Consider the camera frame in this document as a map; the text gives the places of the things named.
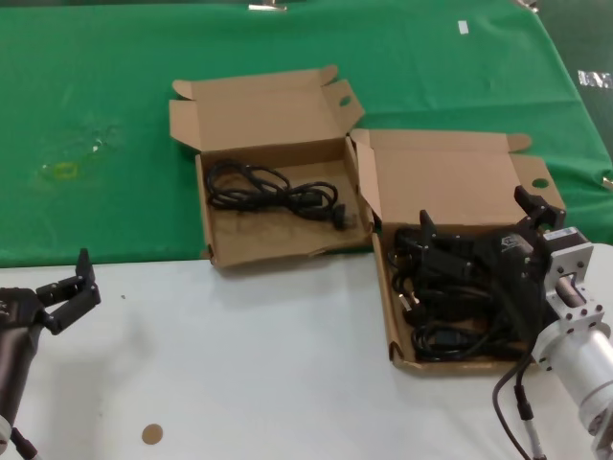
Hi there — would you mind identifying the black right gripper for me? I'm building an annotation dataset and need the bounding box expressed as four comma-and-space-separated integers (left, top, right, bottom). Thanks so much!
419, 185, 568, 347

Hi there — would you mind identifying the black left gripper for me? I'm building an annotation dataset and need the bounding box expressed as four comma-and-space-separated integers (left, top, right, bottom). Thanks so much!
0, 247, 102, 419

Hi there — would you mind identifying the black power cable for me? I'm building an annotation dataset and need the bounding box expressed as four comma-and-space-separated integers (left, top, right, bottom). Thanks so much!
205, 160, 359, 230

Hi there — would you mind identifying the open brown cardboard box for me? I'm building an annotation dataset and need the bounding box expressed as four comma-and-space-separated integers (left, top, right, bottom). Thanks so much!
168, 64, 377, 269
350, 127, 568, 380

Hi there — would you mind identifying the clear tape patch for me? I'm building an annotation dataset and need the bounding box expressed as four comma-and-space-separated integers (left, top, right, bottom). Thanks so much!
76, 123, 122, 155

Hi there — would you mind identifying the silver foil tape strip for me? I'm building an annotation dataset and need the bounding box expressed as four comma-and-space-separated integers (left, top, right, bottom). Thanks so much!
578, 70, 613, 89

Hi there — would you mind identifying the green table cloth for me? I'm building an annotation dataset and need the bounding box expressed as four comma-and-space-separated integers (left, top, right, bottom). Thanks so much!
0, 0, 613, 269

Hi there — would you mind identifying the pile of black power cables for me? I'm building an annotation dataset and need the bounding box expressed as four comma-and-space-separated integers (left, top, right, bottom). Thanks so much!
390, 227, 547, 364

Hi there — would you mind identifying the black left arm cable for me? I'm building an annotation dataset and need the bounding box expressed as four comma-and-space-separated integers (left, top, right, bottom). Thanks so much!
8, 425, 42, 460

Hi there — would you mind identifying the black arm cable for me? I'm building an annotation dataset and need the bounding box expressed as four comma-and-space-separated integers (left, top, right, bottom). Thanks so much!
491, 356, 535, 460
8, 425, 42, 460

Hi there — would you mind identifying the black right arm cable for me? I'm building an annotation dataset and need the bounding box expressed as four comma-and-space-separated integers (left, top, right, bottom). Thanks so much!
491, 356, 535, 460

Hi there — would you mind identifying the cable with silver connector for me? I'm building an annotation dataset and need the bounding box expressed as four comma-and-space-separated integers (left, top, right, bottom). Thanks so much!
512, 371, 548, 460

